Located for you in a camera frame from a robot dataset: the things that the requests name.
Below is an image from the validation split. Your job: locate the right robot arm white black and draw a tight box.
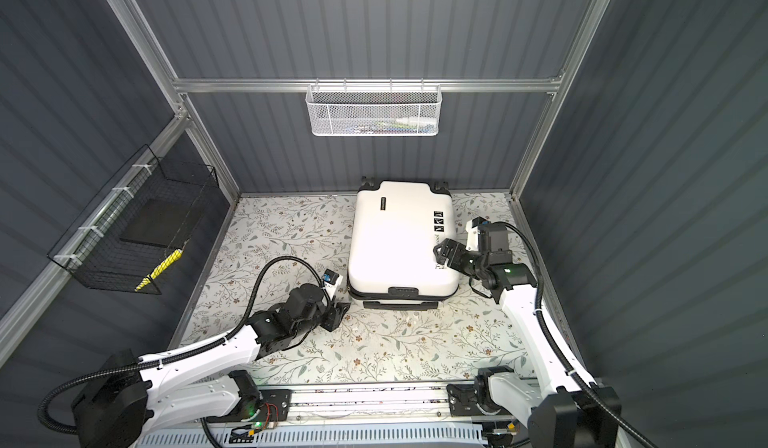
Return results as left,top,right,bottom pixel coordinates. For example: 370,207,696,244
433,217,621,447

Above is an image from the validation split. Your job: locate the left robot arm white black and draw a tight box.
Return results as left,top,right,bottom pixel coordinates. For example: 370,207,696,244
72,273,350,447

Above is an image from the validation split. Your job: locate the floral table mat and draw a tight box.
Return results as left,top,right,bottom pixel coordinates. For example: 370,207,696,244
172,194,535,385

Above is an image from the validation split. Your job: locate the white ventilation grille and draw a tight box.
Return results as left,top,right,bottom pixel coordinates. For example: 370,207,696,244
134,426,487,448

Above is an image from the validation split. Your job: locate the yellow black striped item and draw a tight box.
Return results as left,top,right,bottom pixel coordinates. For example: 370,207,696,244
134,249,183,292

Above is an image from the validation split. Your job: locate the black pad in basket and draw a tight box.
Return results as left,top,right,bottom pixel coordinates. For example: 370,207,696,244
120,199,198,249

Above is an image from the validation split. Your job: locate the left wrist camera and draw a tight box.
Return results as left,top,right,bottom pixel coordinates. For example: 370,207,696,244
321,269,344,302

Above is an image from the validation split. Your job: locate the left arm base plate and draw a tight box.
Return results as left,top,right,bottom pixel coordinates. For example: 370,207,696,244
229,389,293,425

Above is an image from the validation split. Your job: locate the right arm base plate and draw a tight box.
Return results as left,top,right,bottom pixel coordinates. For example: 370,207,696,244
446,383,510,417

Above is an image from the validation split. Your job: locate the black wire basket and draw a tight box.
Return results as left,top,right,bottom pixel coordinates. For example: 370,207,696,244
47,148,219,295

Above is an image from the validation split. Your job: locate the white wire basket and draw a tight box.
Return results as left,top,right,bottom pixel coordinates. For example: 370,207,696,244
305,86,443,137

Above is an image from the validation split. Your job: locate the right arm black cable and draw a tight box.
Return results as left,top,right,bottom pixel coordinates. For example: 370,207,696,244
497,221,661,448

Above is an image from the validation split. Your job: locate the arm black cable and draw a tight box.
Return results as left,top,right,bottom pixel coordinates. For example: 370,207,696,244
37,255,328,448
497,221,661,448

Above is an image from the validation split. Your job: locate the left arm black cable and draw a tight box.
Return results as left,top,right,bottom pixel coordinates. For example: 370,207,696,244
37,255,328,448

